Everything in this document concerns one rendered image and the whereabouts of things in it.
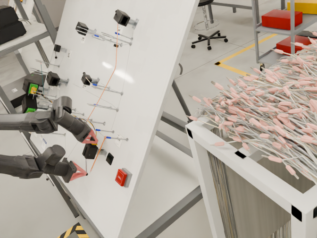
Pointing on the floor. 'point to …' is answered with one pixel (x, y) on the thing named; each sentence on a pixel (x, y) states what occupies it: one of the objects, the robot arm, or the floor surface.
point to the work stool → (207, 26)
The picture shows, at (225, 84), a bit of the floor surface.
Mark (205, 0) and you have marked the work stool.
